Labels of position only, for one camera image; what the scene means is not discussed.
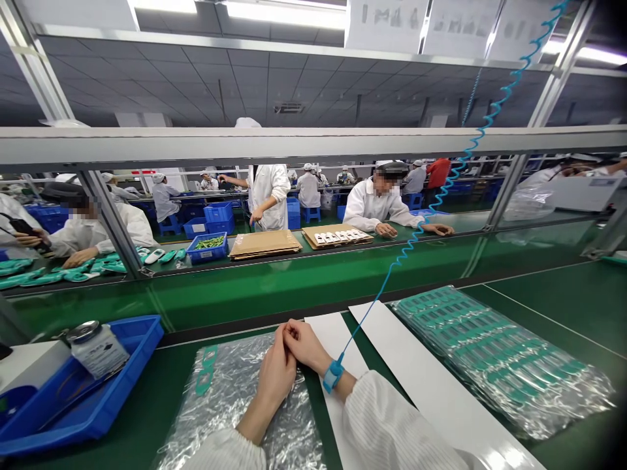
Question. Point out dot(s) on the stack of blue crates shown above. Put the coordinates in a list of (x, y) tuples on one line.
[(215, 218)]

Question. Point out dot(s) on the green gasket frame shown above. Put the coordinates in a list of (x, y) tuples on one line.
[(199, 379)]

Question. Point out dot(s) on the white box device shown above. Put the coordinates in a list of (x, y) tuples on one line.
[(29, 364)]

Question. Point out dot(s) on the glass jar with metal lid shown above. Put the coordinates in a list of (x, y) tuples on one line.
[(98, 355)]

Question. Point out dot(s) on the cardboard stack with white parts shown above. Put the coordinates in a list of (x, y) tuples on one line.
[(335, 237)]

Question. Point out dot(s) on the stack of bagged green gasket sheets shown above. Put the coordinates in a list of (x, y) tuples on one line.
[(499, 362)]

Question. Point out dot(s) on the person's right fingers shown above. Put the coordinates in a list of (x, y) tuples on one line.
[(294, 327)]

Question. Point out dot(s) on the narrow white paper strip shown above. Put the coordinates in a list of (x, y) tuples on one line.
[(333, 333)]

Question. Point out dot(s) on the blue plastic tray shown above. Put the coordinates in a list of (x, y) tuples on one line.
[(73, 416)]

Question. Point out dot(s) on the person's left fingers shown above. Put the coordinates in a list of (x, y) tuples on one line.
[(280, 341)]

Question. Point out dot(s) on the blue bin of green parts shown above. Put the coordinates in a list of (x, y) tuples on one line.
[(208, 248)]

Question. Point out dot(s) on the white handheld thermometer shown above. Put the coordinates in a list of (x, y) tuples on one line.
[(154, 255)]

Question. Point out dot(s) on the person's left hand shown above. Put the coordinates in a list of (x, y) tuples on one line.
[(276, 364)]

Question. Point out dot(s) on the clear bubble wrap sheet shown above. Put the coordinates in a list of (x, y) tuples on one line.
[(220, 401)]

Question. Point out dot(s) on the aluminium workbench frame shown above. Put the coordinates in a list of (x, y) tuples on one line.
[(294, 142)]

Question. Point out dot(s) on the stack of cardboard sheets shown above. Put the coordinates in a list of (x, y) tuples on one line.
[(264, 244)]

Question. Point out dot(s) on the clear plastic bag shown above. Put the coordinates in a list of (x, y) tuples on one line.
[(529, 203)]

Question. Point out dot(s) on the white machine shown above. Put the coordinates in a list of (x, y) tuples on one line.
[(585, 192)]

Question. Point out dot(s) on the wide white paper strip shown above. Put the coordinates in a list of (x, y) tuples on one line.
[(431, 382)]

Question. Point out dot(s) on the white instruction sheet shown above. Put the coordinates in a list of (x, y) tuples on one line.
[(519, 32), (384, 27), (460, 27)]

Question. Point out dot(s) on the pile of teal plastic parts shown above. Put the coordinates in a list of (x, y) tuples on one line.
[(44, 276)]

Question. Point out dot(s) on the person's right hand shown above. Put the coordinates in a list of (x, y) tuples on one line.
[(308, 345)]

